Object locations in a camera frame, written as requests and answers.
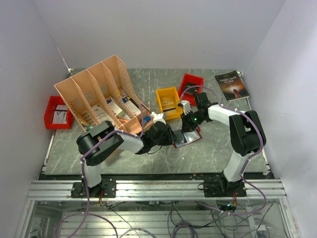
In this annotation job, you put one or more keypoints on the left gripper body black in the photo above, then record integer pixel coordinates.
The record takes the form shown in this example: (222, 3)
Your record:
(166, 139)

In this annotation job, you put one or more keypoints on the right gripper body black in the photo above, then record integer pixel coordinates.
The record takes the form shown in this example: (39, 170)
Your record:
(192, 119)

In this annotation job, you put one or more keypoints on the single black credit card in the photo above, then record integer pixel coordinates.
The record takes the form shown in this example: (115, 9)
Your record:
(180, 138)

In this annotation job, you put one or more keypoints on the red card holder wallet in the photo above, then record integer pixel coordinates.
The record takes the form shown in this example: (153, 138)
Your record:
(190, 137)

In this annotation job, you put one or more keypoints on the black credit card stack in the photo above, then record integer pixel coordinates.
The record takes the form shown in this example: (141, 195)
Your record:
(191, 88)

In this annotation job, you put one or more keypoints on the yellow plastic bin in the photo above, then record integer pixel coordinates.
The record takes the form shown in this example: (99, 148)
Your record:
(168, 97)

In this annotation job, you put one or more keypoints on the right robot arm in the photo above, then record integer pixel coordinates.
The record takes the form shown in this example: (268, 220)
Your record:
(246, 136)

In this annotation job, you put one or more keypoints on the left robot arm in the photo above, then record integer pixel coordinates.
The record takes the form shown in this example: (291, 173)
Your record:
(98, 143)

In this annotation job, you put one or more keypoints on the red bin with cards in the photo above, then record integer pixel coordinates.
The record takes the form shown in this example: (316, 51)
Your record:
(199, 81)

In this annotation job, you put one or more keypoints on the white cards in left bin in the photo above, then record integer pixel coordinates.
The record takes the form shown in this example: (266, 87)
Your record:
(60, 115)

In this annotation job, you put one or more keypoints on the blue capped tube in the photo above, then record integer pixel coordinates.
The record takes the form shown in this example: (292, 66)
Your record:
(146, 120)

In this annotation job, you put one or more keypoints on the dark paperback book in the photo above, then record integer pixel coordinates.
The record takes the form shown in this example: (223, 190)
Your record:
(232, 86)

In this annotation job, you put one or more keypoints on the pink file organizer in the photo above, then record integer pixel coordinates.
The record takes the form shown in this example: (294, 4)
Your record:
(104, 92)

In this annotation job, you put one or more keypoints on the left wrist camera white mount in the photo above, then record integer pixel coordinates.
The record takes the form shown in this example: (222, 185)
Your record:
(158, 117)

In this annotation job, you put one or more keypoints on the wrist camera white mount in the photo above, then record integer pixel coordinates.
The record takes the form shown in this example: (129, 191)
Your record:
(158, 117)
(185, 105)

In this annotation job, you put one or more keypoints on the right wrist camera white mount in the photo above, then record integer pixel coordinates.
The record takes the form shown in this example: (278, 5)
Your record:
(185, 105)

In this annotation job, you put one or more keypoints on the aluminium mounting rail frame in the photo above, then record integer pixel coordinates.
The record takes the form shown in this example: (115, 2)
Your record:
(150, 190)

